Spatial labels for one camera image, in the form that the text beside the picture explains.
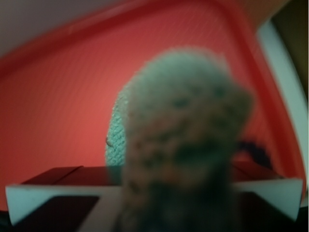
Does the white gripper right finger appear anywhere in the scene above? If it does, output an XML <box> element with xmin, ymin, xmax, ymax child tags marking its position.
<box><xmin>231</xmin><ymin>161</ymin><xmax>304</xmax><ymax>232</ymax></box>

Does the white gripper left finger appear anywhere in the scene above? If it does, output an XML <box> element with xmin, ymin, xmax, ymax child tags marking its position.
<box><xmin>5</xmin><ymin>165</ymin><xmax>124</xmax><ymax>232</ymax></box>

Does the light blue cloth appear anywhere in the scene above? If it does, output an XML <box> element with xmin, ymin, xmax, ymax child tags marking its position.
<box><xmin>106</xmin><ymin>47</ymin><xmax>253</xmax><ymax>232</ymax></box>

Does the orange plastic tray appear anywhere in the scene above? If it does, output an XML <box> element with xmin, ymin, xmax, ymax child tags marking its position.
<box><xmin>0</xmin><ymin>0</ymin><xmax>307</xmax><ymax>211</ymax></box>

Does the dark blue twisted rope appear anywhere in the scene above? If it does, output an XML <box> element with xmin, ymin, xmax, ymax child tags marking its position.
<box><xmin>238</xmin><ymin>140</ymin><xmax>272</xmax><ymax>170</ymax></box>

